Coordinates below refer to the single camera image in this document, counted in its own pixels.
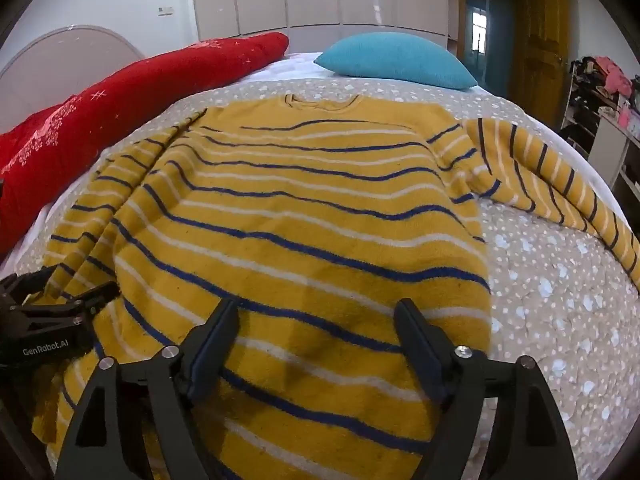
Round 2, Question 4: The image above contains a rounded grey headboard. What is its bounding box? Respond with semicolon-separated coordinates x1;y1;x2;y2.
0;25;147;136

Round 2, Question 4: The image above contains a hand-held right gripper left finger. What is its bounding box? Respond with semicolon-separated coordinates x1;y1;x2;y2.
54;298;241;480

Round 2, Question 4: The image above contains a yellow striped sweater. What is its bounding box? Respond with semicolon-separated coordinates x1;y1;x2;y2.
31;95;640;480

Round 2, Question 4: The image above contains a beige spotted bed cover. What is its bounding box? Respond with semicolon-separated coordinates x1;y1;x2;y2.
10;76;636;480

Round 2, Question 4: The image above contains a cluttered white shelf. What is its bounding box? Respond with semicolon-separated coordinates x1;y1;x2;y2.
559;55;640;206

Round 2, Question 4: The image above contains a red patterned blanket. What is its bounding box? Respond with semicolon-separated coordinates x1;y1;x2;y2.
0;32;290;256

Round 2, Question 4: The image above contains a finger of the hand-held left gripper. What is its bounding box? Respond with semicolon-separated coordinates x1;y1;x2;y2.
0;265;57;297
47;281;121;313

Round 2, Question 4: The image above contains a teal pillow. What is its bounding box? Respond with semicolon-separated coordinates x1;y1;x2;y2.
313;32;478;91

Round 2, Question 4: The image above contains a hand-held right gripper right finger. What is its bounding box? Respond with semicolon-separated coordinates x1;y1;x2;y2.
394;298;581;480

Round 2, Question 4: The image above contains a wooden door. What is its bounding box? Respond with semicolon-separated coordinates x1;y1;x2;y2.
505;0;572;111

